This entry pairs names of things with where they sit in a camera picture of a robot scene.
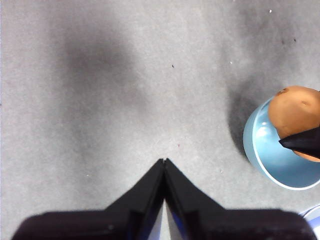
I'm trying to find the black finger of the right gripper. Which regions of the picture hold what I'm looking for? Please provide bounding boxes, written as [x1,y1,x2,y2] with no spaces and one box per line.
[278,126,320,161]

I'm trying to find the white stand with blue light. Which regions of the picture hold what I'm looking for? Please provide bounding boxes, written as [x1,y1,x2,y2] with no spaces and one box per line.
[298,204,320,222]

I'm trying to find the brown potato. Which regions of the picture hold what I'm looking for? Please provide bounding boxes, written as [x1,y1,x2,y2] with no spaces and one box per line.
[267,86,320,163]

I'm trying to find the blue ribbed bowl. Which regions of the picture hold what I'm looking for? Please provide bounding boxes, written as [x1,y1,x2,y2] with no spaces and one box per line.
[242,96,320,191]

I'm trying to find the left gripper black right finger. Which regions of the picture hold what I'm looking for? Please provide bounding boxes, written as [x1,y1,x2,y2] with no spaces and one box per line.
[164,157,318,240]

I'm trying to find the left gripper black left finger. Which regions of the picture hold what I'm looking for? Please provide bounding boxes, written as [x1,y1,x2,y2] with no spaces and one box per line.
[11,158,166,240]

